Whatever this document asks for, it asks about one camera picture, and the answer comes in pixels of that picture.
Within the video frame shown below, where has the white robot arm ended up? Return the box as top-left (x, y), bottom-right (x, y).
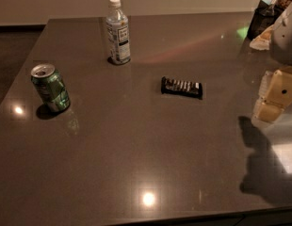
top-left (252, 2), bottom-right (292, 123)

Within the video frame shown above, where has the clear plastic water bottle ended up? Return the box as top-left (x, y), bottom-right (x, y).
top-left (105, 0), bottom-right (131, 65)

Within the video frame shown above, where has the black snack bag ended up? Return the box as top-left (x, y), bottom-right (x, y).
top-left (247, 0), bottom-right (284, 40)

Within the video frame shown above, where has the green soda can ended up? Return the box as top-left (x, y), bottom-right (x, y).
top-left (31, 63), bottom-right (71, 113)

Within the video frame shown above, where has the white snack packet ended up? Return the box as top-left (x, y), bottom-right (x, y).
top-left (250, 25), bottom-right (273, 51)

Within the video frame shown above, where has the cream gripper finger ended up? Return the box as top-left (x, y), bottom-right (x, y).
top-left (258, 71), bottom-right (273, 98)
top-left (253, 66), bottom-right (292, 123)

